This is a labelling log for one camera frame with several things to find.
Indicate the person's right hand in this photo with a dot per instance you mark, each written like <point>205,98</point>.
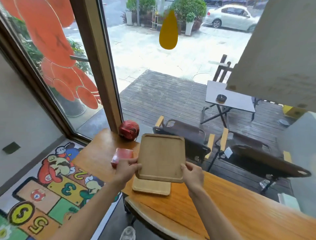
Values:
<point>195,176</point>

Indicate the person's left hand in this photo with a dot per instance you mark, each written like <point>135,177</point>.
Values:
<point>124,171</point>

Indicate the person's right thumb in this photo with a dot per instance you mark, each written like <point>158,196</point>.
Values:
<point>184,168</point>

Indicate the person's left thumb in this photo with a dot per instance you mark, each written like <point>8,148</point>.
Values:
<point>137,169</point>

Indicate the dark wooden tray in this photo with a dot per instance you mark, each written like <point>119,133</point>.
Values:
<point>160,157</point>

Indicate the person's right forearm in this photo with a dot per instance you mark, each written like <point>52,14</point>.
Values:
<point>212,215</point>

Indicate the person's left forearm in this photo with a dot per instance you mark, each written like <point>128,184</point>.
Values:
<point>86,212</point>

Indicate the red box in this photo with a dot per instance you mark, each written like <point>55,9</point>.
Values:
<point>121,155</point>

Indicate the light wooden tray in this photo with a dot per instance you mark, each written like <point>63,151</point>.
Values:
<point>150,188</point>

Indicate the brown folding camp chair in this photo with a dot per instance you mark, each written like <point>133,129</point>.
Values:
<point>187,138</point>
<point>259,158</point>

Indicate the white paper tag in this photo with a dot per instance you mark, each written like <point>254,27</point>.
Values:
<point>228,152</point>

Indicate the person's white shoe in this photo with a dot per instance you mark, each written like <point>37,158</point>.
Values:
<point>127,233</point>

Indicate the black ashtray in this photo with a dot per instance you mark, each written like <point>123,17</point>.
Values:
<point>221,99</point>

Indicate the white outdoor folding table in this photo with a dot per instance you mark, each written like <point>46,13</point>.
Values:
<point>234,99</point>

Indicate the large grey plant pot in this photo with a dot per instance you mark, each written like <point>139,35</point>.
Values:
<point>71,107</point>

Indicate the colourful cartoon floor mat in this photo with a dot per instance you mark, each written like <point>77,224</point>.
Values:
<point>49,192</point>

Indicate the dark wooden outdoor chair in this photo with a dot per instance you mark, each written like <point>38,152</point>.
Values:
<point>222,71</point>

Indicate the grey bowl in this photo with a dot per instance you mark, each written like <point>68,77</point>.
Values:
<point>283,123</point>

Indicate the yellow box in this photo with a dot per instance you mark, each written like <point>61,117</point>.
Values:
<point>295,111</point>

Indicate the yellow drop window sticker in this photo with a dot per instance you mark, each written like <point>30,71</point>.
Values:
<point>168,32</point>

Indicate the tall white planter with plant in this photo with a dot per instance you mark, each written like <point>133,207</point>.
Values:
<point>189,24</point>
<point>128,17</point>

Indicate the orange window sticker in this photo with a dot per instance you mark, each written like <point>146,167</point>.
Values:
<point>56,44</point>

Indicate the metal plant stand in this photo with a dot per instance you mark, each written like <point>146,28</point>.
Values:
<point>154,18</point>

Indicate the white car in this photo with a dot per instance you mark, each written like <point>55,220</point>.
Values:
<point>229,17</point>

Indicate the green bush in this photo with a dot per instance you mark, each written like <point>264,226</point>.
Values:
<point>190,7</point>

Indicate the brown window frame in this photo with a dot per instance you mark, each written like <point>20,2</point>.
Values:
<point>98,69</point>

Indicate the dark wall socket plate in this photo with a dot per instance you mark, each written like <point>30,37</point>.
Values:
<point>11,147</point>

